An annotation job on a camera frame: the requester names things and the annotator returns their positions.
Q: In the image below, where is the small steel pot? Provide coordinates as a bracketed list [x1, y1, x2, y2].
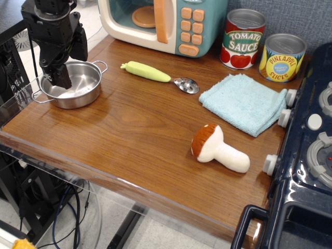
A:
[31, 60, 108, 109]

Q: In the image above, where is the navy toy stove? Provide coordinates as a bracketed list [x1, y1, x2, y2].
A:
[231, 43, 331, 248]

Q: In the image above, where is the black metal rack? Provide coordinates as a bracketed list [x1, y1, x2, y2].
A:
[1, 21, 69, 244]

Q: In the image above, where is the tomato sauce can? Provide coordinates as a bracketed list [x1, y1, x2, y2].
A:
[220, 8, 267, 70]

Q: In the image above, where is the pineapple slices can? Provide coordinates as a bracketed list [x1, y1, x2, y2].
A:
[259, 33, 307, 83]

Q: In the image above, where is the blue cable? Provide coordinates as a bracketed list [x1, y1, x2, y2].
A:
[52, 181, 81, 249]

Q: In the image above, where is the black cable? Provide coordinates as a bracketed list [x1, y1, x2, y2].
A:
[38, 178, 91, 249]

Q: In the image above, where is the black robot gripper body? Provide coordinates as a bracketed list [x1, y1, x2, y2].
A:
[21, 1, 88, 74]

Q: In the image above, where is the round floor vent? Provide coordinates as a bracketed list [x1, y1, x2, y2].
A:
[13, 29, 31, 52]

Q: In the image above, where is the white stove knob lower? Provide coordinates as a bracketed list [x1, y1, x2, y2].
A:
[263, 155, 278, 176]

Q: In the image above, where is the white stove knob upper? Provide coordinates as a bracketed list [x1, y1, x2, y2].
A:
[285, 89, 297, 107]

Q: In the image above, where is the green handled metal spoon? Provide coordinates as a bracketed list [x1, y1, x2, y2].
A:
[120, 61, 200, 94]

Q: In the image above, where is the black table leg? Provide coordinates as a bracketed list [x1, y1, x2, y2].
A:
[107, 203, 148, 249]

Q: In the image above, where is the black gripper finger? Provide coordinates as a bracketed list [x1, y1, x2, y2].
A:
[44, 64, 72, 89]

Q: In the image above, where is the light blue folded cloth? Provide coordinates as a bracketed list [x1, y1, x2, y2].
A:
[199, 74, 288, 137]

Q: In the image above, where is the white stove knob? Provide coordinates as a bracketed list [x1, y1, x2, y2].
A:
[285, 89, 297, 107]
[263, 155, 278, 176]
[278, 109, 292, 128]

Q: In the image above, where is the white stove knob middle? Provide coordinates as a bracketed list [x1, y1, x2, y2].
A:
[278, 109, 292, 128]

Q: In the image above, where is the toy teal cream microwave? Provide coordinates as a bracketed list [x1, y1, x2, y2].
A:
[98, 1, 228, 58]

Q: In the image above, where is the clear acrylic table guard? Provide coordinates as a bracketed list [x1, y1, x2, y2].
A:
[0, 75, 234, 234]

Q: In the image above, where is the stuffed brown white mushroom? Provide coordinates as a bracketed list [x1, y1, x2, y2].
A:
[191, 123, 250, 173]

